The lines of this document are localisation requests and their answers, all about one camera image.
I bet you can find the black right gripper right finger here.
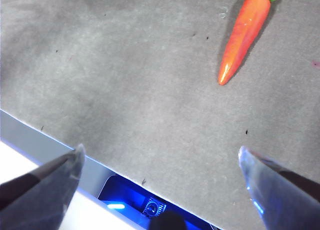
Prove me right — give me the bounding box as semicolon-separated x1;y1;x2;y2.
238;146;320;230

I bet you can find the black rounded knob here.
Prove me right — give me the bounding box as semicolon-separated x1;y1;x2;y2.
148;209;187;230

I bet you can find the orange carrot with green leaves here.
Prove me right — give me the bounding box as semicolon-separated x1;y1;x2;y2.
217;0;285;86

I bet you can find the blue-lit recessed panel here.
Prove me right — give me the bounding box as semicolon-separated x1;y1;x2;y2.
97;174;216;230

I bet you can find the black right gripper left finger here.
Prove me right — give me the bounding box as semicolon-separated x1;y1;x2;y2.
0;143;86;230

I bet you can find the small round camera lens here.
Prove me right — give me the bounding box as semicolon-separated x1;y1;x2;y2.
142;197;168;218

